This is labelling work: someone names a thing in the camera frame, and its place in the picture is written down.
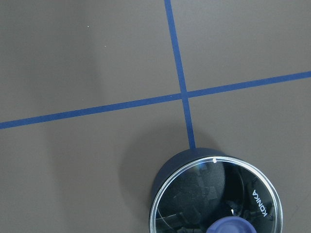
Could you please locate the glass pot lid blue knob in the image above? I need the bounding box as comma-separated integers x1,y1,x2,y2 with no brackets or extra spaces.
149,156,283,233

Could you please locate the dark blue pot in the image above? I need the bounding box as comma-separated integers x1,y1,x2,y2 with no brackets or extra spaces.
152,147,228,202

